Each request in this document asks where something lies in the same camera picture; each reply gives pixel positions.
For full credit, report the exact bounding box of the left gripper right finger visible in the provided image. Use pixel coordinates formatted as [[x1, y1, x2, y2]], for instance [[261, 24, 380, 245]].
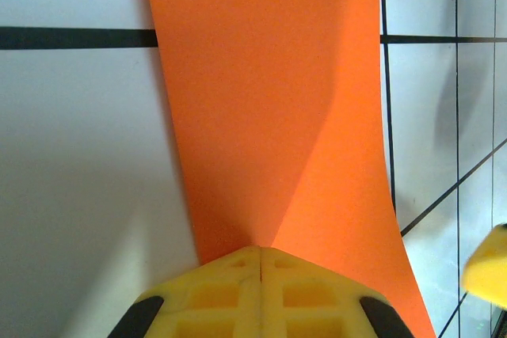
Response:
[[261, 246, 417, 338]]

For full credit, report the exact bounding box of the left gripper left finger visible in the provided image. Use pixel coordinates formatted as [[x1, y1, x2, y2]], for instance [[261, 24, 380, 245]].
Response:
[[106, 245, 262, 338]]

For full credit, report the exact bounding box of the orange paper sheet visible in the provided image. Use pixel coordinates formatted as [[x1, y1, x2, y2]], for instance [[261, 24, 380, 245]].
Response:
[[140, 0, 438, 338]]

